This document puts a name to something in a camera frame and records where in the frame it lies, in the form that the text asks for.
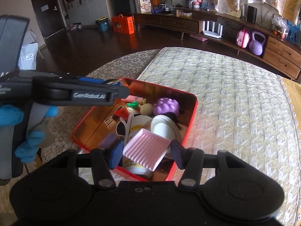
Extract pink green small toy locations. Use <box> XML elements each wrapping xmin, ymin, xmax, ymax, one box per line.
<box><xmin>121</xmin><ymin>95</ymin><xmax>146</xmax><ymax>105</ymax></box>

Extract white sunglasses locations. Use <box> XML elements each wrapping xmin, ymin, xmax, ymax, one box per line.
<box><xmin>115</xmin><ymin>113</ymin><xmax>134</xmax><ymax>146</ymax></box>

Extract pink ridged soap dish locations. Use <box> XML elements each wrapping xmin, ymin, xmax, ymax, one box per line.
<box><xmin>123</xmin><ymin>129</ymin><xmax>165</xmax><ymax>171</ymax></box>

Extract green plastic peg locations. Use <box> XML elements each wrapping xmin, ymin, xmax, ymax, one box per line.
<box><xmin>126</xmin><ymin>101</ymin><xmax>139</xmax><ymax>109</ymax></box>

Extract red yellow snack packet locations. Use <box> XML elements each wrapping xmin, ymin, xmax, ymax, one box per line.
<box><xmin>114</xmin><ymin>107</ymin><xmax>130</xmax><ymax>120</ymax></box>

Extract red metal tin box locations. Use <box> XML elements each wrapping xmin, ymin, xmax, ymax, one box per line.
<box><xmin>71</xmin><ymin>77</ymin><xmax>198</xmax><ymax>182</ymax></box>

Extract white yellow supplement bottle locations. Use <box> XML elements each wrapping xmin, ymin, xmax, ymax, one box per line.
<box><xmin>122</xmin><ymin>115</ymin><xmax>153</xmax><ymax>180</ymax></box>

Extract purple spiky toy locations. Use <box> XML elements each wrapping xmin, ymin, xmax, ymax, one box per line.
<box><xmin>153</xmin><ymin>97</ymin><xmax>185</xmax><ymax>118</ymax></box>

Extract purple wedge sponge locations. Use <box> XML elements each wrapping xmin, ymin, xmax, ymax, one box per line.
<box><xmin>98</xmin><ymin>132</ymin><xmax>119</xmax><ymax>150</ymax></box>

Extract beige egg-shaped toy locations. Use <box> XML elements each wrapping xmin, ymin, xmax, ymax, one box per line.
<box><xmin>139</xmin><ymin>103</ymin><xmax>153</xmax><ymax>116</ymax></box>

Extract blue gloved left hand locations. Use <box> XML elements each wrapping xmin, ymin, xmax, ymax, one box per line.
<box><xmin>0</xmin><ymin>104</ymin><xmax>59</xmax><ymax>164</ymax></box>

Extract white plastic bag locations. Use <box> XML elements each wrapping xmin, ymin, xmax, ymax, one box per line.
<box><xmin>18</xmin><ymin>30</ymin><xmax>39</xmax><ymax>70</ymax></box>

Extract orange gift box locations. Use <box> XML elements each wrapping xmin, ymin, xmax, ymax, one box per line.
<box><xmin>112</xmin><ymin>14</ymin><xmax>135</xmax><ymax>35</ymax></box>

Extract blue round bin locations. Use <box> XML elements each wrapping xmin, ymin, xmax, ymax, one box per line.
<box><xmin>95</xmin><ymin>17</ymin><xmax>110</xmax><ymax>32</ymax></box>

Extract quilted cream table cover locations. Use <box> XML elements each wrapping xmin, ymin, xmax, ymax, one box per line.
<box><xmin>40</xmin><ymin>46</ymin><xmax>301</xmax><ymax>226</ymax></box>

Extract white wifi router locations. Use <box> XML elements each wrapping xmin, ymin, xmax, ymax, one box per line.
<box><xmin>202</xmin><ymin>21</ymin><xmax>223</xmax><ymax>39</ymax></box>

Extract purple kettlebell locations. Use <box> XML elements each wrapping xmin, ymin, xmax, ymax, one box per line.
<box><xmin>249</xmin><ymin>31</ymin><xmax>266</xmax><ymax>56</ymax></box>

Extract wooden tv cabinet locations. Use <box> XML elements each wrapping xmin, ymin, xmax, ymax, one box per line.
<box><xmin>133</xmin><ymin>9</ymin><xmax>300</xmax><ymax>82</ymax></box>

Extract black cylindrical speaker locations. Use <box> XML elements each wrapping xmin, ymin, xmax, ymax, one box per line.
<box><xmin>246</xmin><ymin>6</ymin><xmax>257</xmax><ymax>24</ymax></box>

